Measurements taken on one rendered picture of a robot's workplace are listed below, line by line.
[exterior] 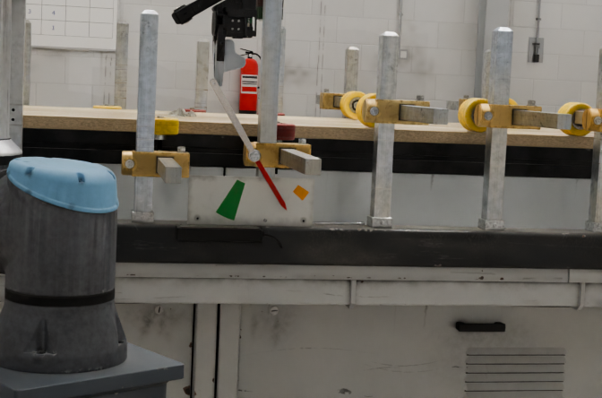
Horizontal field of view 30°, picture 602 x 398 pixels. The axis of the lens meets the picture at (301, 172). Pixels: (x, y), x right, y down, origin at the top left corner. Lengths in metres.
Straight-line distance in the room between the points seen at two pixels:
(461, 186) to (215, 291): 0.66
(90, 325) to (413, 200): 1.23
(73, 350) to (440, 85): 8.48
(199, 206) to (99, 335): 0.79
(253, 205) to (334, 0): 7.39
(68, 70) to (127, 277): 7.11
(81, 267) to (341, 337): 1.23
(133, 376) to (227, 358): 1.06
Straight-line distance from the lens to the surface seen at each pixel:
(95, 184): 1.53
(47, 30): 9.39
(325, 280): 2.40
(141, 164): 2.28
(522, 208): 2.71
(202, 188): 2.29
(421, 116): 2.21
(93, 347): 1.55
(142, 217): 2.29
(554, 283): 2.56
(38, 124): 2.50
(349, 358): 2.68
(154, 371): 1.56
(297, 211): 2.33
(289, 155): 2.20
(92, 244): 1.54
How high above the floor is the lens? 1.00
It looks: 5 degrees down
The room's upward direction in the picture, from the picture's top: 3 degrees clockwise
